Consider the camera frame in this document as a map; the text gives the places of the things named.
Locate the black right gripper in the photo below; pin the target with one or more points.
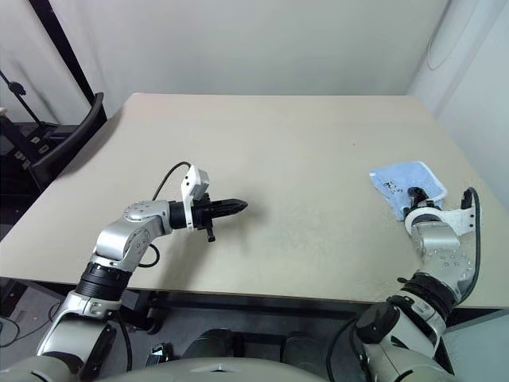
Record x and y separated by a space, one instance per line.
424 202

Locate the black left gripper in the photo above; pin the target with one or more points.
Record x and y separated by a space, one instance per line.
203 217

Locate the light blue cloth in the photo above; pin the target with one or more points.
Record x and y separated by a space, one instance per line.
405 179

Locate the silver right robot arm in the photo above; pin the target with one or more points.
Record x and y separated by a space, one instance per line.
437 254

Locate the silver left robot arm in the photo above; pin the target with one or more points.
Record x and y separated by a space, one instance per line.
119 242

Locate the grey robot torso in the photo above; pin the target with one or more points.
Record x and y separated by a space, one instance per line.
218 370

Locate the black chair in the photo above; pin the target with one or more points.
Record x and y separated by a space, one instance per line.
75 135

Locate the black rack with labels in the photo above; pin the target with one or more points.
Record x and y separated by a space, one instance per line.
20 147

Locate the black slanted beam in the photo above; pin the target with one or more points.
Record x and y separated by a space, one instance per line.
63 51

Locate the black tripod stand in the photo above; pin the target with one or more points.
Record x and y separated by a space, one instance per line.
24 103

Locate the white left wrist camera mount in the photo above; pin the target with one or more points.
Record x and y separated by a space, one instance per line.
195 185

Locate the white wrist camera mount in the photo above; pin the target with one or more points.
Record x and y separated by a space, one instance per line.
195 185
453 219

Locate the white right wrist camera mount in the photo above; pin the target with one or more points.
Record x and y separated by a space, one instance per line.
453 219

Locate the black table frame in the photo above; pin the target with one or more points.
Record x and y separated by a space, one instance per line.
238 304

